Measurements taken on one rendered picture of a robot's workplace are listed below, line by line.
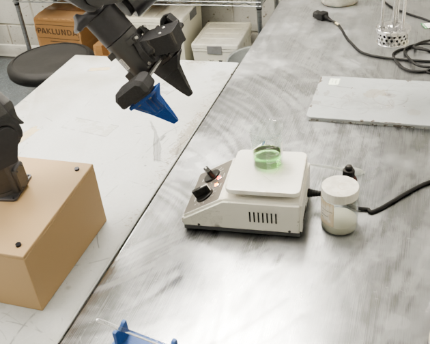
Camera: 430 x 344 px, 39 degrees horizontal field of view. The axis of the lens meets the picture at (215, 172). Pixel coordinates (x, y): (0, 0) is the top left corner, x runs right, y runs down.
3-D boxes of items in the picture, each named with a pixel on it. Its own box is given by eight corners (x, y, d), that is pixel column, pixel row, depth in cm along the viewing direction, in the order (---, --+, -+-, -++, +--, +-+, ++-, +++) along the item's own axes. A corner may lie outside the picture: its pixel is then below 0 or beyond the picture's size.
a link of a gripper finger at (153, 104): (127, 110, 94) (153, 90, 91) (134, 98, 97) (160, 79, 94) (157, 141, 96) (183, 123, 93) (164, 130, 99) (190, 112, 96)
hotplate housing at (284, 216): (182, 230, 102) (176, 192, 97) (201, 185, 112) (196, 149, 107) (316, 241, 96) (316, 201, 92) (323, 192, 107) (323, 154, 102)
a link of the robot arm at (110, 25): (69, 19, 90) (113, -21, 92) (64, 24, 96) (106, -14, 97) (102, 54, 93) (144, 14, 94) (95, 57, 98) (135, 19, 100)
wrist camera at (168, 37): (125, 44, 93) (154, 20, 89) (141, 23, 98) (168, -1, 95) (153, 72, 95) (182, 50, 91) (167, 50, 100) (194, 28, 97)
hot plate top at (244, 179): (224, 194, 96) (223, 189, 95) (238, 153, 105) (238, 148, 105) (299, 198, 93) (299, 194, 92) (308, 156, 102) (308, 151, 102)
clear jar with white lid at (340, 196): (349, 210, 102) (350, 171, 97) (364, 232, 97) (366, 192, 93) (314, 218, 101) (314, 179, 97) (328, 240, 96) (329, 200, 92)
